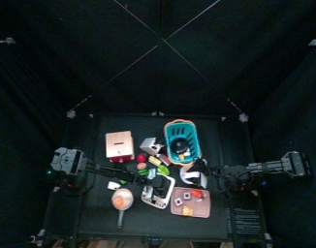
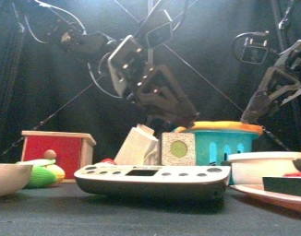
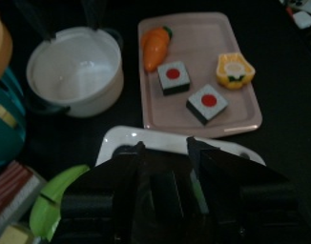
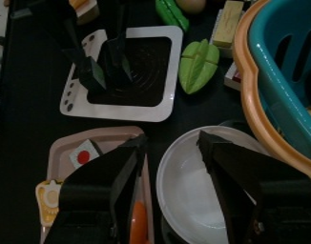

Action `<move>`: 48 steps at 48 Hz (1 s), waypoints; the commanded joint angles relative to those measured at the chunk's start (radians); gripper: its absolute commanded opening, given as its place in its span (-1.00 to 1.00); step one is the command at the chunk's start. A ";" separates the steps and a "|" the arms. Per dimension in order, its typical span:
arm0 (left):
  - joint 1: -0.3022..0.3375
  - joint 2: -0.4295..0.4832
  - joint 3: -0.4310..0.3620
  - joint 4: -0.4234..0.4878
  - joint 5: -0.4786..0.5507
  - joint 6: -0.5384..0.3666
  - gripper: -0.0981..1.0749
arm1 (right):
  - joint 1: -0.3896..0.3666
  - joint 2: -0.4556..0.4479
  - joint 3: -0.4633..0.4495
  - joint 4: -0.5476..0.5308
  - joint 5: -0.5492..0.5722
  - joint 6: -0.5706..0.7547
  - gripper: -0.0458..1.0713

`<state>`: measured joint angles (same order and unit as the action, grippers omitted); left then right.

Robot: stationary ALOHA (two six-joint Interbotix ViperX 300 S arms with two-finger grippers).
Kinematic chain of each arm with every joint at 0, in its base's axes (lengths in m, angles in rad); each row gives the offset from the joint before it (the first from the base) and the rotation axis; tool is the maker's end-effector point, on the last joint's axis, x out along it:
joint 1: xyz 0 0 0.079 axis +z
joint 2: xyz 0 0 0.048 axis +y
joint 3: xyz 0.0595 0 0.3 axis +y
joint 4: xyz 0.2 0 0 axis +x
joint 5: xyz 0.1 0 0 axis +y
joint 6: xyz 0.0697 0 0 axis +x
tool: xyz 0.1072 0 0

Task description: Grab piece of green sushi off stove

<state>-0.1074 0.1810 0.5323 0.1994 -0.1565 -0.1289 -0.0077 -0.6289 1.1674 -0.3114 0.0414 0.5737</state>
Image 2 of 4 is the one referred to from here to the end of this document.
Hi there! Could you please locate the pink plate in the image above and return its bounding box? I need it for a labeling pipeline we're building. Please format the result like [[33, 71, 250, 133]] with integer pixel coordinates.
[[230, 183, 301, 215]]

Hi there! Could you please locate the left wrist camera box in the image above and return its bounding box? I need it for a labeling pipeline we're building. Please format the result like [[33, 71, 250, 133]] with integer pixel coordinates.
[[135, 8, 175, 50]]

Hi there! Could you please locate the white folded paper carton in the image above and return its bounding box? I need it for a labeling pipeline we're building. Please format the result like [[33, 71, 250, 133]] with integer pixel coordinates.
[[112, 123, 163, 167]]

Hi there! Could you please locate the beige bowl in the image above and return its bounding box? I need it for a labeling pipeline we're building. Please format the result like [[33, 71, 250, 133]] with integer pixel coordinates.
[[0, 162, 35, 199]]

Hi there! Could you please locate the white round pot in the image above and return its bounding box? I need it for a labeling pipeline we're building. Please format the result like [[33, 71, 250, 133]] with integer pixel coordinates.
[[226, 150, 301, 186]]

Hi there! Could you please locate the dark green rectangular block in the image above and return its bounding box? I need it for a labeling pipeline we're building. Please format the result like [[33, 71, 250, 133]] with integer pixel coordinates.
[[261, 175, 301, 198]]

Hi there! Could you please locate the white cable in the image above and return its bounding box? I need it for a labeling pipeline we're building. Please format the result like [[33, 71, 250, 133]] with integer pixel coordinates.
[[22, 0, 88, 44]]

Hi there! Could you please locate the green yellow toy corn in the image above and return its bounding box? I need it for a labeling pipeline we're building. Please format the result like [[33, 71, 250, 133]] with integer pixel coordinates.
[[14, 158, 67, 189]]

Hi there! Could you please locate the teal plastic basket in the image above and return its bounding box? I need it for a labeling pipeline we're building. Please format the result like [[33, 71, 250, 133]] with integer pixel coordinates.
[[182, 127, 261, 186]]

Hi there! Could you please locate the small red toy food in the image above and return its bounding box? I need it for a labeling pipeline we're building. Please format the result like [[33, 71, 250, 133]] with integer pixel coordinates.
[[99, 158, 117, 166]]

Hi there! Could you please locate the yellow orange toy food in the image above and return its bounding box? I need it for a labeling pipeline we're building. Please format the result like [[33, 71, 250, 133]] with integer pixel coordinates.
[[174, 120, 265, 136]]

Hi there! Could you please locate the green patterned carton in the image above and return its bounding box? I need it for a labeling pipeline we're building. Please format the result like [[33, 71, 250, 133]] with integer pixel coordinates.
[[160, 131, 198, 167]]

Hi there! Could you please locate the red toy piece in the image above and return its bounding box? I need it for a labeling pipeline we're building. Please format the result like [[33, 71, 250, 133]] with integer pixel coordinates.
[[282, 171, 301, 179]]

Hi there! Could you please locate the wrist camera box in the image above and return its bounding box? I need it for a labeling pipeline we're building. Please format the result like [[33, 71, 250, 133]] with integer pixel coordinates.
[[238, 30, 271, 66], [135, 8, 175, 50]]

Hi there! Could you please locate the black camera cable loop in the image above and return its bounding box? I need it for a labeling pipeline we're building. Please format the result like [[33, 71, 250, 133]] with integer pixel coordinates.
[[85, 50, 124, 100]]

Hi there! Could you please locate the red wooden box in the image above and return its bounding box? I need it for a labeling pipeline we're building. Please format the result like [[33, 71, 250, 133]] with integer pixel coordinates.
[[20, 130, 97, 183]]

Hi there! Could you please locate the white digital kitchen scale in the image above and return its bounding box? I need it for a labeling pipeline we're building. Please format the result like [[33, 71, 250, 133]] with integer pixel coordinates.
[[72, 164, 232, 202]]

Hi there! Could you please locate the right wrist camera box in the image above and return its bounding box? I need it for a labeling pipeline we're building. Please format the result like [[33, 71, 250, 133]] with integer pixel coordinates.
[[238, 30, 271, 66]]

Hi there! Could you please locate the small wooden toy knob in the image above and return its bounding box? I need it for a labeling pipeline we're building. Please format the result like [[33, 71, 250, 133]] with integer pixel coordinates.
[[41, 148, 57, 160]]

